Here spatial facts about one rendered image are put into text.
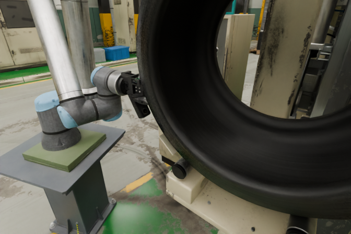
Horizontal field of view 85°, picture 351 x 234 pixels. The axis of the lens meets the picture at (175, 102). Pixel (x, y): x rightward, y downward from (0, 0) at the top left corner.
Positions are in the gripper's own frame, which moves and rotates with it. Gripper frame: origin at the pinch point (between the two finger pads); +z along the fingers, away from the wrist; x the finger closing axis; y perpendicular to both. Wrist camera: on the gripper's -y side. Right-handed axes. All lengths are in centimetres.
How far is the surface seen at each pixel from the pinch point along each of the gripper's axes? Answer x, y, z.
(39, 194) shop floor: -23, -102, -112
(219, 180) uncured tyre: -12.4, -6.5, 24.5
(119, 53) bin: 308, -85, -431
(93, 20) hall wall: 405, -6, -698
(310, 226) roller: -8.9, -10.0, 41.8
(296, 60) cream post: 25.4, 13.2, 29.3
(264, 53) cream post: 25.5, 14.4, 20.0
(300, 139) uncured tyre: 15.3, -6.5, 36.3
